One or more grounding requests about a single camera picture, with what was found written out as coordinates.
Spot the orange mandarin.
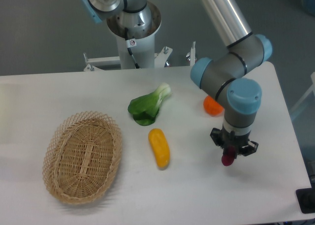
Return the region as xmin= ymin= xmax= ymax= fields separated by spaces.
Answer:
xmin=203 ymin=96 xmax=224 ymax=116

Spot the woven wicker basket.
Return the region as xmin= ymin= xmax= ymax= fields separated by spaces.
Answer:
xmin=42 ymin=111 xmax=122 ymax=205

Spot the green bok choy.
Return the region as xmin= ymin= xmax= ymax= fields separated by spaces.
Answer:
xmin=127 ymin=83 xmax=171 ymax=126

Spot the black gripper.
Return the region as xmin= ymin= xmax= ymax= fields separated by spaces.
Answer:
xmin=210 ymin=128 xmax=259 ymax=159

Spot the purple sweet potato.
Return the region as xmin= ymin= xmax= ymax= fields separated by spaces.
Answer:
xmin=221 ymin=147 xmax=235 ymax=166

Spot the yellow squash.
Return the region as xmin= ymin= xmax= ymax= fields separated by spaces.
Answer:
xmin=148 ymin=129 xmax=170 ymax=168

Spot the white metal base frame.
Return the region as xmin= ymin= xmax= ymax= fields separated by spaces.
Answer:
xmin=83 ymin=41 xmax=197 ymax=71

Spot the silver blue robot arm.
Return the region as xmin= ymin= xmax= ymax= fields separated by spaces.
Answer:
xmin=81 ymin=0 xmax=273 ymax=165

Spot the black device at table edge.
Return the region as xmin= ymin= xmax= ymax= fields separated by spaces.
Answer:
xmin=296 ymin=188 xmax=315 ymax=214

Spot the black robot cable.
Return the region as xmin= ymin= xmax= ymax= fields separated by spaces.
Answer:
xmin=124 ymin=28 xmax=140 ymax=69

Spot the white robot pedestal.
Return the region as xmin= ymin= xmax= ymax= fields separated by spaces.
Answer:
xmin=107 ymin=2 xmax=161 ymax=69

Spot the blue object top right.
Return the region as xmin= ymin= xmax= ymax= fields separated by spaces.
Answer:
xmin=301 ymin=0 xmax=315 ymax=16

